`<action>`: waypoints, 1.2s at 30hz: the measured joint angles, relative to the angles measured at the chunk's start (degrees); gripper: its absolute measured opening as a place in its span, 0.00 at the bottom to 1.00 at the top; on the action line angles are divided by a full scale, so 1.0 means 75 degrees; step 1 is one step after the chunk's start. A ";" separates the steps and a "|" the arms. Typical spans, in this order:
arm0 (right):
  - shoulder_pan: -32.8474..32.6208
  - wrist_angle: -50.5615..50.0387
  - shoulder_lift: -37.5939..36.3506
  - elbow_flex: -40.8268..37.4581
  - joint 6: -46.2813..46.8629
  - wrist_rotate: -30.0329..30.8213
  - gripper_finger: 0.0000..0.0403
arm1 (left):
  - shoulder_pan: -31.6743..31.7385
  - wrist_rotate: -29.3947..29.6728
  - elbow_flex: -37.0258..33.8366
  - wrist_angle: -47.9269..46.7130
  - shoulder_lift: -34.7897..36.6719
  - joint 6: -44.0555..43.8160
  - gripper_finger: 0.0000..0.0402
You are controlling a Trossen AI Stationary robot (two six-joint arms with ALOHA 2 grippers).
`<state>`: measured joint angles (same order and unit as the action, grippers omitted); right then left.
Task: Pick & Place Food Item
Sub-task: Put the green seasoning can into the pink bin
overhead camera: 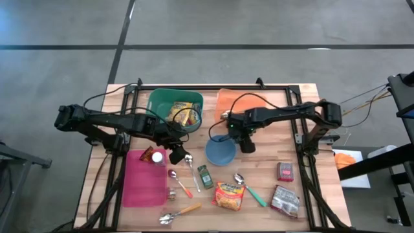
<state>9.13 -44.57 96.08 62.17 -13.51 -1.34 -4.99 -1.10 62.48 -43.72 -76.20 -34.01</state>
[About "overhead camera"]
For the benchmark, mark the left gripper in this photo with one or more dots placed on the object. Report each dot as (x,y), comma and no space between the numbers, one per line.
(178,155)

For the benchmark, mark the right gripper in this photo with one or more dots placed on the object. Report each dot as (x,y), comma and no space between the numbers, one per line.
(247,144)

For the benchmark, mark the glass jar white lid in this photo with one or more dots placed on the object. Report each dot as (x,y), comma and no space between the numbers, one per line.
(157,157)

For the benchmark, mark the brown seasoning packet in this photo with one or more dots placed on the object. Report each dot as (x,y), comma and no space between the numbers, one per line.
(146,154)

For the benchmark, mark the blue Maruchan ramen packet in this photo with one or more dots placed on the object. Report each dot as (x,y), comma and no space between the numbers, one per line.
(195,116)

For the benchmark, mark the yellow Maruchan ramen packet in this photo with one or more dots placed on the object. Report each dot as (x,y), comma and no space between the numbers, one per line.
(179,111)

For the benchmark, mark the orange Maruchan ramen packet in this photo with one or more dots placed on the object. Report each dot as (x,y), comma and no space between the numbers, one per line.
(228,195)

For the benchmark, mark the red Maruchan ramen packet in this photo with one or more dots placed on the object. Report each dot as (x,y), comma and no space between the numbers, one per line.
(284,201)

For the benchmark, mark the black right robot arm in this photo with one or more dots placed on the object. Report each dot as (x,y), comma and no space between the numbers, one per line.
(291,111)

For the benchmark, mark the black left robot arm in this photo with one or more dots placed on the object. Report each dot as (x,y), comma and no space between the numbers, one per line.
(106,119)

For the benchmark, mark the all-metal silver spoon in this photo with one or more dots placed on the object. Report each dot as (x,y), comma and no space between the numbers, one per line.
(188,158)

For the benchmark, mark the blue bowl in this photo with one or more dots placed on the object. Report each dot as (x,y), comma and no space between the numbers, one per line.
(220,152)

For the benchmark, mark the small glass spice jar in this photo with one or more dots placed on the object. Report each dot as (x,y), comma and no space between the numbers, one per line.
(171,195)

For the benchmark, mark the pink plastic tray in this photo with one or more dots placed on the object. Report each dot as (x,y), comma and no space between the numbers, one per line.
(144,184)

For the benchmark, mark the red spice tin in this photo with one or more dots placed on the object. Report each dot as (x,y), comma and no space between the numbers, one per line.
(285,171)

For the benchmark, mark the orange plastic tray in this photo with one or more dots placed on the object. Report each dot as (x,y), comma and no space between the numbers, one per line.
(226,100)

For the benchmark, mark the teal plastic bin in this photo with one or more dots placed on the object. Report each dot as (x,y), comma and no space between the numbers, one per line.
(158,103)

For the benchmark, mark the orange cloth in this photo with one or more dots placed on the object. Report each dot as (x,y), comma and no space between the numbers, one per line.
(344,160)

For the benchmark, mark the white sheet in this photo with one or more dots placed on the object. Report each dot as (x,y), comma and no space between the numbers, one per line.
(355,178)

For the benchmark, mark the white container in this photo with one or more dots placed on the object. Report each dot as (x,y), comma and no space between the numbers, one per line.
(381,151)

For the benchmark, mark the black metal stand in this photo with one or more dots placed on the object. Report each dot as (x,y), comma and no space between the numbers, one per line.
(401,94)

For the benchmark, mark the black table frame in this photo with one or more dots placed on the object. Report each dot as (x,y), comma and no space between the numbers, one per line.
(213,87)

